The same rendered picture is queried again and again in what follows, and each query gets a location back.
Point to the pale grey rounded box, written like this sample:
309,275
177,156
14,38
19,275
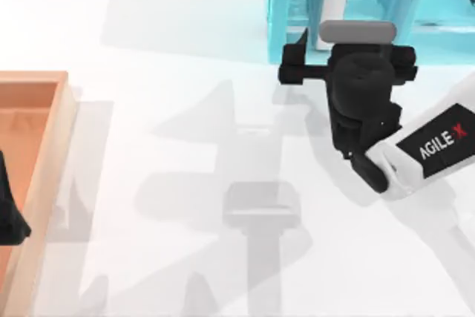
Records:
356,32

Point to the light blue rack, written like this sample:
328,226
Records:
278,9

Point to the salmon-coloured shallow box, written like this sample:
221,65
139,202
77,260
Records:
37,120

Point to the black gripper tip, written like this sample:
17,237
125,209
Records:
9,213

